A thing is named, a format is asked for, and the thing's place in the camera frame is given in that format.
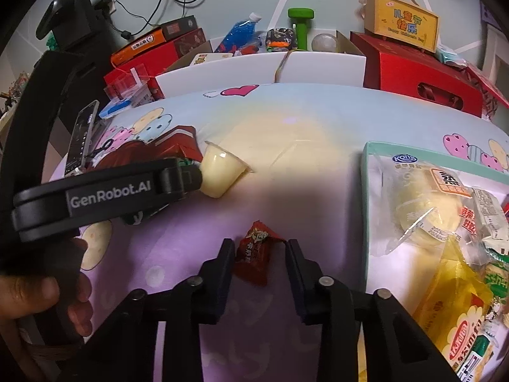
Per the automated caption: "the yellow pudding cup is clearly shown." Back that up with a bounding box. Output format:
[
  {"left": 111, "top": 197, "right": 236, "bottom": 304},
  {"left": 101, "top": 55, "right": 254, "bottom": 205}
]
[{"left": 199, "top": 140, "right": 252, "bottom": 200}]

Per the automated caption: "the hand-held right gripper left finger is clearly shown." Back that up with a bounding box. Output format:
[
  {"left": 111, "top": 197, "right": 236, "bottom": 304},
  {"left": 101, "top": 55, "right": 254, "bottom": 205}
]
[{"left": 58, "top": 239, "right": 236, "bottom": 382}]

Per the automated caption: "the blue and white packet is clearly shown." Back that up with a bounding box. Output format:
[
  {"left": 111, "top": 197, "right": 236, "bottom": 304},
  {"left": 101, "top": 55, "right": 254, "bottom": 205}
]
[{"left": 99, "top": 99, "right": 133, "bottom": 120}]

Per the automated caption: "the black chair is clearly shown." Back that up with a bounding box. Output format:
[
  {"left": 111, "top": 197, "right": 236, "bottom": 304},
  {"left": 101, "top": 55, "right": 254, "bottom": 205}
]
[{"left": 40, "top": 48, "right": 116, "bottom": 160}]

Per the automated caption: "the dark green snack packet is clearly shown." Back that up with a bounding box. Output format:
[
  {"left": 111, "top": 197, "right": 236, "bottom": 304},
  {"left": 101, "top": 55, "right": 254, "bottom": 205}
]
[{"left": 457, "top": 322, "right": 496, "bottom": 382}]

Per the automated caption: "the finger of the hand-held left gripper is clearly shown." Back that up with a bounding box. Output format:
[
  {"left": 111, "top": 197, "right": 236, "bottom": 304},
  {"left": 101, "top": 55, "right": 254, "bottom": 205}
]
[
  {"left": 120, "top": 203, "right": 160, "bottom": 226},
  {"left": 156, "top": 158, "right": 204, "bottom": 204}
]

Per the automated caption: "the teal packet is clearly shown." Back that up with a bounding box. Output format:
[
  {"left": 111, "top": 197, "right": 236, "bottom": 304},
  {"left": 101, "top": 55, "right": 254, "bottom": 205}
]
[{"left": 435, "top": 46, "right": 471, "bottom": 67}]

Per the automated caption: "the red candy packet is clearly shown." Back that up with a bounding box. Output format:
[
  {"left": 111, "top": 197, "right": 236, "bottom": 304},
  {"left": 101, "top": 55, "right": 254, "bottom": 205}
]
[{"left": 233, "top": 220, "right": 288, "bottom": 288}]

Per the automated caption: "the small white yellow box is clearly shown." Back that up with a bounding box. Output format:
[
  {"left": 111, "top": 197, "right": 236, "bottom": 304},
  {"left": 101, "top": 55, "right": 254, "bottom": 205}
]
[{"left": 190, "top": 53, "right": 235, "bottom": 68}]

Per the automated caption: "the clear plastic box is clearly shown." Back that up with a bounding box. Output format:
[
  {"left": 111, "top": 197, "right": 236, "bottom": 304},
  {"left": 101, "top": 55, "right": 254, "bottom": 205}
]
[{"left": 104, "top": 69, "right": 154, "bottom": 101}]

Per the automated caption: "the yellow gift box with handle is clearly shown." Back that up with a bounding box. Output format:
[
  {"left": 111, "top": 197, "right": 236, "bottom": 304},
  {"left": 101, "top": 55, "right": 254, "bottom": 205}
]
[{"left": 360, "top": 0, "right": 441, "bottom": 53}]

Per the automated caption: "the orange box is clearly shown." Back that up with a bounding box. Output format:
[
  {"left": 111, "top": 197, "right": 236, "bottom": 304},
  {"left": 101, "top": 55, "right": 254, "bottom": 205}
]
[{"left": 110, "top": 28, "right": 167, "bottom": 67}]

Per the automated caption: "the wall charger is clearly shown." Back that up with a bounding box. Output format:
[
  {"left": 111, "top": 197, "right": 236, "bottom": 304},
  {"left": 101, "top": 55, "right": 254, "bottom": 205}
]
[{"left": 93, "top": 0, "right": 119, "bottom": 15}]

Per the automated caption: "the person's left hand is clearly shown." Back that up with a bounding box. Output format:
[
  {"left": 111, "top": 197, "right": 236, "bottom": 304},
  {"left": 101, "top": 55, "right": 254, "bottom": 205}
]
[{"left": 0, "top": 238, "right": 95, "bottom": 345}]

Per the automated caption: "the black flat box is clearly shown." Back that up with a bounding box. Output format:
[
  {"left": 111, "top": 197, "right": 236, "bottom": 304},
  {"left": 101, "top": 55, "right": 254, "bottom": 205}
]
[{"left": 161, "top": 15, "right": 199, "bottom": 41}]

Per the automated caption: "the clear round ball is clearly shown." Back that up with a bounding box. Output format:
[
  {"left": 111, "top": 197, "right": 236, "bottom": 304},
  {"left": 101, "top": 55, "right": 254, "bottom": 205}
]
[{"left": 311, "top": 34, "right": 338, "bottom": 53}]

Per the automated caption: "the blue bottle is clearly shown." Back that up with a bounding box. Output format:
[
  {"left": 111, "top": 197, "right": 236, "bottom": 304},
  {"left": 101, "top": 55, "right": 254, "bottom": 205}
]
[{"left": 217, "top": 12, "right": 264, "bottom": 53}]

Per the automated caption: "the printed cartoon bedsheet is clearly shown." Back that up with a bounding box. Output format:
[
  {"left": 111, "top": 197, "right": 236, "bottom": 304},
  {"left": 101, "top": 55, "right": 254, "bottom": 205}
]
[{"left": 50, "top": 83, "right": 509, "bottom": 382}]

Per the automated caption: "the green dumbbell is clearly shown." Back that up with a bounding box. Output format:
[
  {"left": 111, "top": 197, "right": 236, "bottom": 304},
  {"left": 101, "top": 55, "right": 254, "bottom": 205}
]
[{"left": 288, "top": 7, "right": 317, "bottom": 52}]

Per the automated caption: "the red gift box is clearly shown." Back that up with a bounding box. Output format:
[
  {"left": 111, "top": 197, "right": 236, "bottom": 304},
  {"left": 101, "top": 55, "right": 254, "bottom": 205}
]
[{"left": 350, "top": 31, "right": 485, "bottom": 117}]

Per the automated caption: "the yellow bread packet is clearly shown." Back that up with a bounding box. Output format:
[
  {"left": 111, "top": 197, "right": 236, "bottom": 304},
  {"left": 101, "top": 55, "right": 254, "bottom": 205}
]
[{"left": 411, "top": 239, "right": 498, "bottom": 382}]

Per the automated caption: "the round cake packet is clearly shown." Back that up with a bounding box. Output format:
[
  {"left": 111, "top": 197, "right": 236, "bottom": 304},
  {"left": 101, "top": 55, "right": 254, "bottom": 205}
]
[{"left": 368, "top": 155, "right": 485, "bottom": 258}]

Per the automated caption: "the smartphone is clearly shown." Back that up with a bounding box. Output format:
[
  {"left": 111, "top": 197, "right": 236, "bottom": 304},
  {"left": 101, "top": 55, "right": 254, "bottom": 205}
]
[{"left": 65, "top": 100, "right": 100, "bottom": 177}]

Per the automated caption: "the colourful black pouch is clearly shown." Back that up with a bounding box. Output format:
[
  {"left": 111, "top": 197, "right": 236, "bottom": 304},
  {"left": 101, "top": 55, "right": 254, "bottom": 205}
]
[{"left": 266, "top": 28, "right": 298, "bottom": 53}]

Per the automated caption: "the patterned red box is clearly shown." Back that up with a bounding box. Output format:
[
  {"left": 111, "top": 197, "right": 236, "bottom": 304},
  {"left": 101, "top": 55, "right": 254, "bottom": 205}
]
[{"left": 463, "top": 64, "right": 509, "bottom": 121}]

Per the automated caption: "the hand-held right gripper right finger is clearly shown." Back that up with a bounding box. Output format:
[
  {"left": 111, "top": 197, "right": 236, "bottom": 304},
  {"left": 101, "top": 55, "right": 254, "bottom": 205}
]
[{"left": 286, "top": 239, "right": 458, "bottom": 382}]

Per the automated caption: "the black phone lanyard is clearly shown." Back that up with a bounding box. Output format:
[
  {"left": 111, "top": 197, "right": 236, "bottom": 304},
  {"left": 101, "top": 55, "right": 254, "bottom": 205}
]
[{"left": 91, "top": 139, "right": 115, "bottom": 159}]

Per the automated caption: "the open cardboard box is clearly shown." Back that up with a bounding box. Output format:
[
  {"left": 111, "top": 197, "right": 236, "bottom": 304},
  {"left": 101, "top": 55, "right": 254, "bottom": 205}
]
[{"left": 161, "top": 42, "right": 214, "bottom": 75}]

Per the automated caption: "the white tray with teal rim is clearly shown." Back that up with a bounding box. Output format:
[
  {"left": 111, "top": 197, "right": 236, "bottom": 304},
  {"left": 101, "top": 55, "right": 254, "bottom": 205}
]
[{"left": 361, "top": 140, "right": 509, "bottom": 382}]

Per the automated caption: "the dark red box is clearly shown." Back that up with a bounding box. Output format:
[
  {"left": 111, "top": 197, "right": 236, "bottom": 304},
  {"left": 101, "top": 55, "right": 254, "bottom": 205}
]
[{"left": 104, "top": 28, "right": 216, "bottom": 89}]

